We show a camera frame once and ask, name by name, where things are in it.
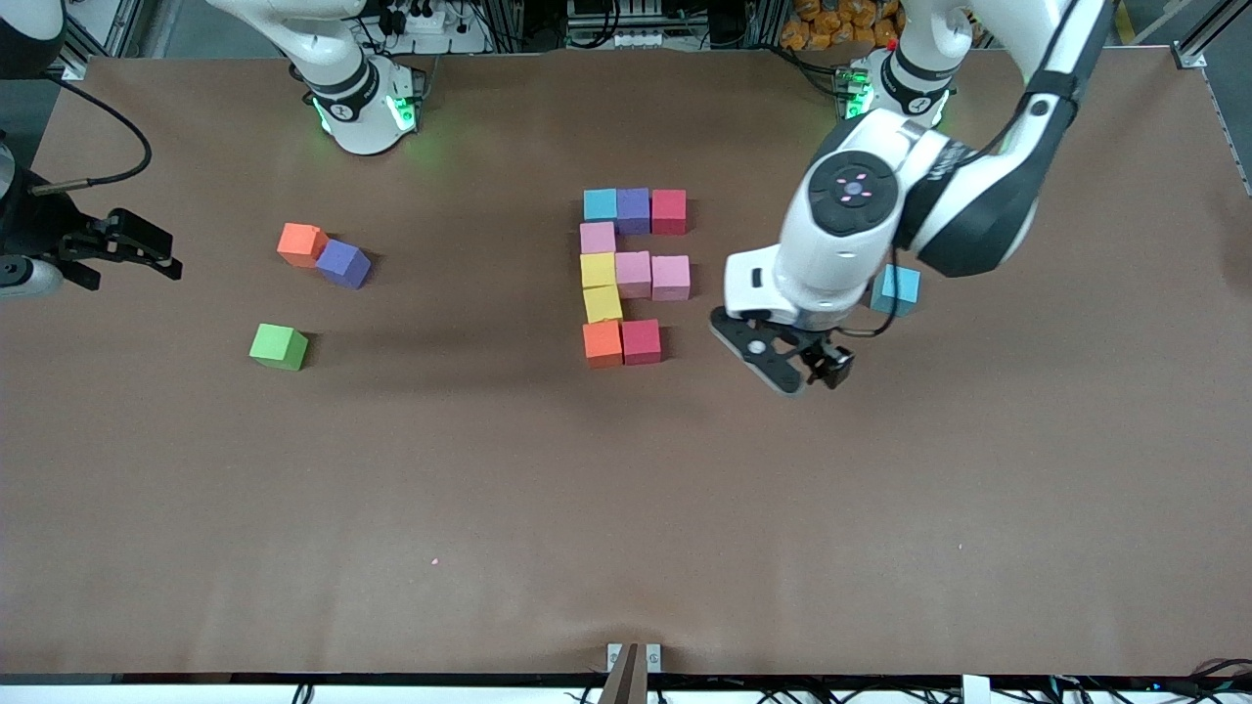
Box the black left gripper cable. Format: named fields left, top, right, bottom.
left=836, top=249, right=903, bottom=339

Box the aluminium frame profile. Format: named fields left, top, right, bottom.
left=1169, top=0, right=1252, bottom=197
left=15, top=0, right=133, bottom=81

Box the white power strip with plugs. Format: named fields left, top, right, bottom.
left=377, top=0, right=448, bottom=36

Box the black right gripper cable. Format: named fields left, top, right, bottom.
left=29, top=76, right=154, bottom=193

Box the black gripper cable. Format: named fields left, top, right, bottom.
left=836, top=249, right=903, bottom=339
left=29, top=76, right=154, bottom=193

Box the orange foam cube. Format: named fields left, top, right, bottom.
left=277, top=223, right=330, bottom=269
left=583, top=321, right=625, bottom=370

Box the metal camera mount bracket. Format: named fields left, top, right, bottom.
left=606, top=641, right=663, bottom=704

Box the green foam cube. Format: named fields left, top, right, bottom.
left=248, top=324, right=309, bottom=372

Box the deep pink foam cube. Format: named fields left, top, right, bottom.
left=651, top=189, right=689, bottom=238
left=621, top=319, right=663, bottom=367

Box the purple foam cube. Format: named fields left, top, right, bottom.
left=616, top=188, right=653, bottom=236
left=315, top=239, right=373, bottom=290

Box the table cover sheet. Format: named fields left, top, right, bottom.
left=0, top=47, right=1252, bottom=678

